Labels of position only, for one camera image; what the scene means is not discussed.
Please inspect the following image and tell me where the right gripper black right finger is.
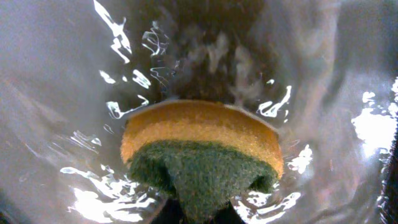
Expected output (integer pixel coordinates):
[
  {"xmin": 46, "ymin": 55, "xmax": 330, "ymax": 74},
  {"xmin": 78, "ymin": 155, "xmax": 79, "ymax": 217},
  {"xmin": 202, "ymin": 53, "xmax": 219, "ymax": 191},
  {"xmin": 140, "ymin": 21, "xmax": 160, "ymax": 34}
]
[{"xmin": 214, "ymin": 202, "xmax": 244, "ymax": 224}]

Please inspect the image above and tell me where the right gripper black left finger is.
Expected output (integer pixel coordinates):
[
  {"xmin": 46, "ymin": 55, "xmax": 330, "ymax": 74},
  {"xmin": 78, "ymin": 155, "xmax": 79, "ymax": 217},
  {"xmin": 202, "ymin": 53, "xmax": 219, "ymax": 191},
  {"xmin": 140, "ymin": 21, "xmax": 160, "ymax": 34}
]
[{"xmin": 150, "ymin": 199, "xmax": 186, "ymax": 224}]

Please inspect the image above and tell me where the yellow green scrub sponge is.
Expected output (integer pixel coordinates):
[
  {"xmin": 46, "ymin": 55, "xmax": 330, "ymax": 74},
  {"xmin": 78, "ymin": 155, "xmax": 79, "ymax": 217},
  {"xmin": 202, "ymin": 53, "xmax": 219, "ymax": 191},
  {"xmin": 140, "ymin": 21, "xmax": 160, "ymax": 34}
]
[{"xmin": 120, "ymin": 100, "xmax": 284, "ymax": 223}]

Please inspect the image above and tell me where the black water tray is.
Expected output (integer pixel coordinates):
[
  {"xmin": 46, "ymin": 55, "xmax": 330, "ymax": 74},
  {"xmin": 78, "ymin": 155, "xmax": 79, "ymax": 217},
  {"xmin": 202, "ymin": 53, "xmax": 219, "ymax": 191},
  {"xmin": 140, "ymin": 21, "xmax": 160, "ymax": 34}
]
[{"xmin": 1, "ymin": 1, "xmax": 397, "ymax": 223}]

